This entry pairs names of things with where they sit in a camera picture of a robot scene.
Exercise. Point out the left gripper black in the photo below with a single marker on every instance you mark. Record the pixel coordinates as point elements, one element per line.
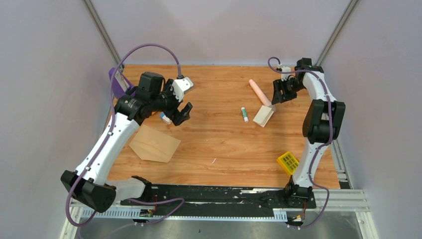
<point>174,115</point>

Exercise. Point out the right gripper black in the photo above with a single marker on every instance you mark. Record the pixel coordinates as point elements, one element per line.
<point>279,86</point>

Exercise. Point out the beige letter paper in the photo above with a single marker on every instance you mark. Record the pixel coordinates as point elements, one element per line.
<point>263,115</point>

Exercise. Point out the brown paper envelope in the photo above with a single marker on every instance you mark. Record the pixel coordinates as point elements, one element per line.
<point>152,145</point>

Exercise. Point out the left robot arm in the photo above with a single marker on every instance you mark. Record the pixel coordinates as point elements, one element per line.
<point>89,183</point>

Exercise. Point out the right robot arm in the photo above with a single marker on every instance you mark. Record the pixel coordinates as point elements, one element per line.
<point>321,125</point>

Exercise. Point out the pink cylindrical tube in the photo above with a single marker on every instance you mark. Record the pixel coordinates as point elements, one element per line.
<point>259,93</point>

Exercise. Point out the blue white toy block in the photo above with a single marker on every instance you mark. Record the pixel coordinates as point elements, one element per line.
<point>165,119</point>

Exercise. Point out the green white glue stick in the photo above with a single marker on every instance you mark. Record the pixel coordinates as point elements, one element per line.
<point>244,114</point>

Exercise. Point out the yellow toy block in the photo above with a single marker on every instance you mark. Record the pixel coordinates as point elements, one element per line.
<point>288,163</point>

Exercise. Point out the purple holder stand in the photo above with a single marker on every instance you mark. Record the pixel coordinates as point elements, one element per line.
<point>119,83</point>

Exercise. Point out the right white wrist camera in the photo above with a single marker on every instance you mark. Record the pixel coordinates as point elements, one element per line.
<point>285,72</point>

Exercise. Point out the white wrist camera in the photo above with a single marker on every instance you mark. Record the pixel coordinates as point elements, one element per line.
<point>285,72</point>
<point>180,87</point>

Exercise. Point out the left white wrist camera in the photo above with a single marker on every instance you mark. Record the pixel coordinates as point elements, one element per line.
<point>180,87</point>

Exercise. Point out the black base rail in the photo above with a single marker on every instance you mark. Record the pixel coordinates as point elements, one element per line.
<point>224,201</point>

